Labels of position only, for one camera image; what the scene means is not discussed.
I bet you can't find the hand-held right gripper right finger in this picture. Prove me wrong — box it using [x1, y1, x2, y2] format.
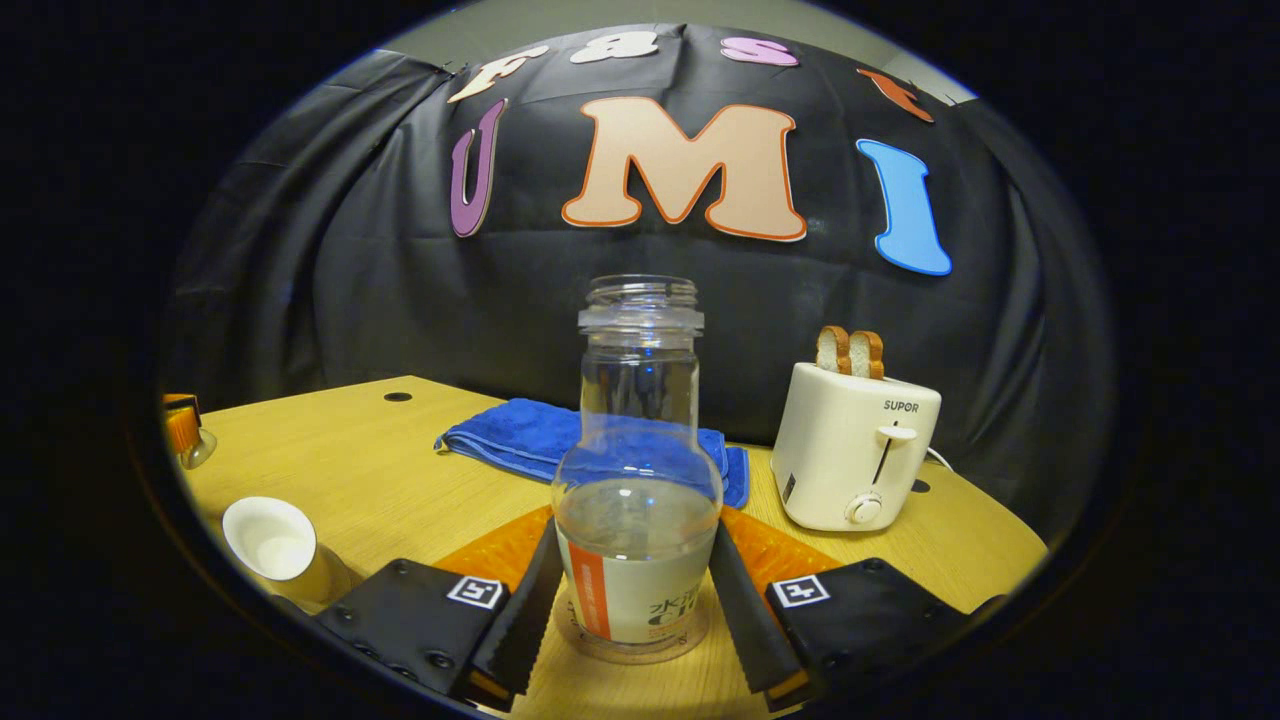
[708, 505, 1006, 713]

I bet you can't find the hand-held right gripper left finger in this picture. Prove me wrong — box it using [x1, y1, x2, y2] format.
[315, 505, 564, 713]

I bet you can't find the white ceramic teacup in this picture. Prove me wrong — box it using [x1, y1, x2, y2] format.
[222, 496, 356, 606]

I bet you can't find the clear plastic water bottle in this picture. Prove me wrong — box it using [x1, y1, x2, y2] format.
[552, 275, 724, 665]

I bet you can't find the white toaster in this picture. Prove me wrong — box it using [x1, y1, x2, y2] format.
[770, 362, 943, 533]

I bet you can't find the blue folded towel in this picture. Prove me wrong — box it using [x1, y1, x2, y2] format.
[434, 398, 751, 509]

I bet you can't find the black backdrop cloth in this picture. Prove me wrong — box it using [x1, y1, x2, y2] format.
[160, 22, 1116, 501]

